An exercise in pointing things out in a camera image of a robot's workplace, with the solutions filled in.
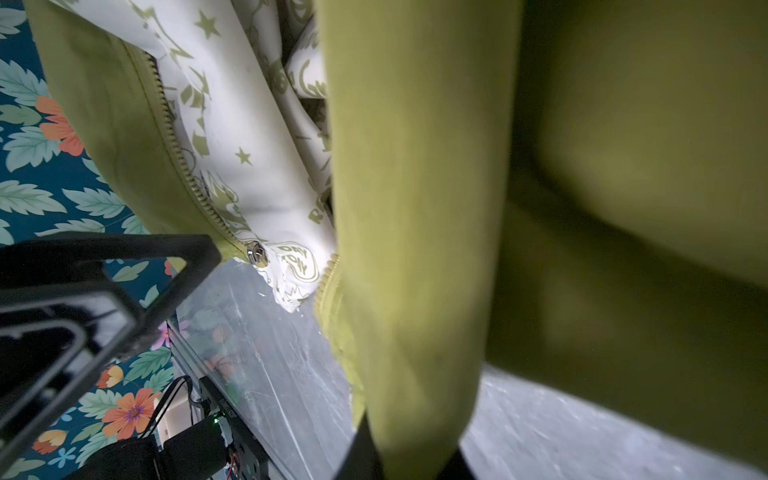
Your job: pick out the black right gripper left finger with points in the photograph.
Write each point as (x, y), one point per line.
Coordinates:
(63, 319)

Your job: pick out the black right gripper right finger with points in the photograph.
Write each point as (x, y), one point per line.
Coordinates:
(363, 460)

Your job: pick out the green jacket with printed lining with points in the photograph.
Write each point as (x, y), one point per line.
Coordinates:
(574, 192)

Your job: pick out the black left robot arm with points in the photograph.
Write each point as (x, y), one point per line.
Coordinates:
(219, 443)

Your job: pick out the silver zipper slider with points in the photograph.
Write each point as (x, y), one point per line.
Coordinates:
(256, 254)

